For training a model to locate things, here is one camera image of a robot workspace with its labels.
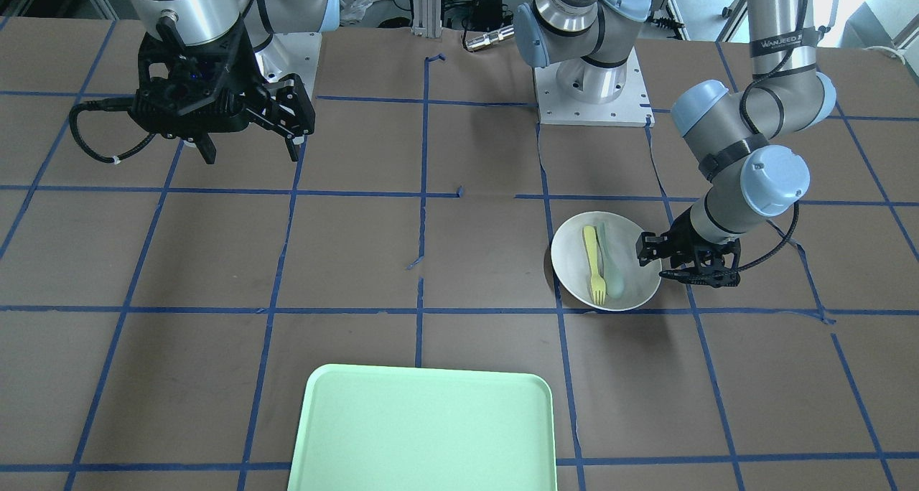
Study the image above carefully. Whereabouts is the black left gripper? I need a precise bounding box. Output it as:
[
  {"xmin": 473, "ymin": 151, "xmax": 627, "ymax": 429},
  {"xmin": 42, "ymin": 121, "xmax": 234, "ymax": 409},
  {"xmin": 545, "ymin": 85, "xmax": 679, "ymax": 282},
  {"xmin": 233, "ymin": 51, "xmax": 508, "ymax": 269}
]
[{"xmin": 635, "ymin": 210, "xmax": 740, "ymax": 288}]

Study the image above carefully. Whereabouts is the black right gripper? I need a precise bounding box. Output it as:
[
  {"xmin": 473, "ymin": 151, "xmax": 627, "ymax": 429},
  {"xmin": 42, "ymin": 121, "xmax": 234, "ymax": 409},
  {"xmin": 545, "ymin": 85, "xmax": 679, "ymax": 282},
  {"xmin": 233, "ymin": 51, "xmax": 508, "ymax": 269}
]
[{"xmin": 135, "ymin": 18, "xmax": 316, "ymax": 165}]

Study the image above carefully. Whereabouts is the white round plate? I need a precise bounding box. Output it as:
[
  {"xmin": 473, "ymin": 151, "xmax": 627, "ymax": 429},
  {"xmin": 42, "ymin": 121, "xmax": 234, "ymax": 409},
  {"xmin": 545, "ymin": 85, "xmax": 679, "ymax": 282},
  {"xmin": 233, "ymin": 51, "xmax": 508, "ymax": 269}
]
[{"xmin": 551, "ymin": 212, "xmax": 662, "ymax": 312}]

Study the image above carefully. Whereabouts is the yellow plastic fork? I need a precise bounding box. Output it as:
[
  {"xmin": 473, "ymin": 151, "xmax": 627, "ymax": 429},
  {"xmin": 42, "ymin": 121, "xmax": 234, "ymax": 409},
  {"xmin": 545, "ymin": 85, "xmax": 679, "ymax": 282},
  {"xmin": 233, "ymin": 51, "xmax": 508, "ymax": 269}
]
[{"xmin": 583, "ymin": 224, "xmax": 607, "ymax": 306}]

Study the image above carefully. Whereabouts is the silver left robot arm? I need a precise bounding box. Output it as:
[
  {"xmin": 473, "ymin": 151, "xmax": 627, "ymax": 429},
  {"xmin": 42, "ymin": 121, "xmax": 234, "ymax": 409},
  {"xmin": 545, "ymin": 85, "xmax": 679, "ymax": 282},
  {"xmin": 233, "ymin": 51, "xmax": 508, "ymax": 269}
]
[{"xmin": 513, "ymin": 0, "xmax": 836, "ymax": 288}]

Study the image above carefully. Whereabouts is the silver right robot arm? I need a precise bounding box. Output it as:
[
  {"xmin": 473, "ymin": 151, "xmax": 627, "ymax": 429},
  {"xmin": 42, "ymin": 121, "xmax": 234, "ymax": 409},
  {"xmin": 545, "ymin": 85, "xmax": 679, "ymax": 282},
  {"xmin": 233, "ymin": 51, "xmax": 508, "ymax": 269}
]
[{"xmin": 128, "ymin": 0, "xmax": 340, "ymax": 164}]

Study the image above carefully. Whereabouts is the black power brick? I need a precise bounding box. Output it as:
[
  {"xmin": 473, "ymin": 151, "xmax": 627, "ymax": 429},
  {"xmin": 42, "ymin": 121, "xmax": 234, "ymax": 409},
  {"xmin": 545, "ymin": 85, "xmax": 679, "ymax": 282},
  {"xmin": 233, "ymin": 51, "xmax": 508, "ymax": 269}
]
[{"xmin": 467, "ymin": 0, "xmax": 503, "ymax": 31}]

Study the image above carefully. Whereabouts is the light green plastic tray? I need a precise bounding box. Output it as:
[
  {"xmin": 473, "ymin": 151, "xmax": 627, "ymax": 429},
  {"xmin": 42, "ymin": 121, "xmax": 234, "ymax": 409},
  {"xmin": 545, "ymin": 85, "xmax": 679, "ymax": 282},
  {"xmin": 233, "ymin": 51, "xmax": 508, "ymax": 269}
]
[{"xmin": 286, "ymin": 364, "xmax": 557, "ymax": 490}]

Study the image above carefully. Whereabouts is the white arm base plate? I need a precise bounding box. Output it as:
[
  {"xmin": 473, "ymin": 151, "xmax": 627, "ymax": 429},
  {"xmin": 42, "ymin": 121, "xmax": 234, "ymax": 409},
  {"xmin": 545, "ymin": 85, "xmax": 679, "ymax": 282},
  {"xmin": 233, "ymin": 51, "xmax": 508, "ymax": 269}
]
[
  {"xmin": 253, "ymin": 32, "xmax": 324, "ymax": 98},
  {"xmin": 533, "ymin": 50, "xmax": 656, "ymax": 128}
]

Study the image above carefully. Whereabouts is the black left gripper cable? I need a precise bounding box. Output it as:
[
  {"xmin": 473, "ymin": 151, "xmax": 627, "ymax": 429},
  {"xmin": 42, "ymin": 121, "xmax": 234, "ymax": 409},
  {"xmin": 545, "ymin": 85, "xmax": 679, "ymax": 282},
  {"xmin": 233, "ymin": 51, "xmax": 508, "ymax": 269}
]
[{"xmin": 737, "ymin": 201, "xmax": 801, "ymax": 273}]

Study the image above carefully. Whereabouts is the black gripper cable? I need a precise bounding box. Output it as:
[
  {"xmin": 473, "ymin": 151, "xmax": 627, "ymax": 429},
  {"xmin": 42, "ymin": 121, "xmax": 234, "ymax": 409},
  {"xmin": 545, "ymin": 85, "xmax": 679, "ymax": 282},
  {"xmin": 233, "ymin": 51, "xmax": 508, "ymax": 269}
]
[
  {"xmin": 68, "ymin": 96, "xmax": 157, "ymax": 166},
  {"xmin": 737, "ymin": 201, "xmax": 801, "ymax": 273}
]

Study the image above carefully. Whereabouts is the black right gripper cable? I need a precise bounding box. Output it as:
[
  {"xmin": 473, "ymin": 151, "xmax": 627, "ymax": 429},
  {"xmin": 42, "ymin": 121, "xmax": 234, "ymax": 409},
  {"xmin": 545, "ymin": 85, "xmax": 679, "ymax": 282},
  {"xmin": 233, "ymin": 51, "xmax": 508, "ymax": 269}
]
[{"xmin": 68, "ymin": 96, "xmax": 157, "ymax": 166}]

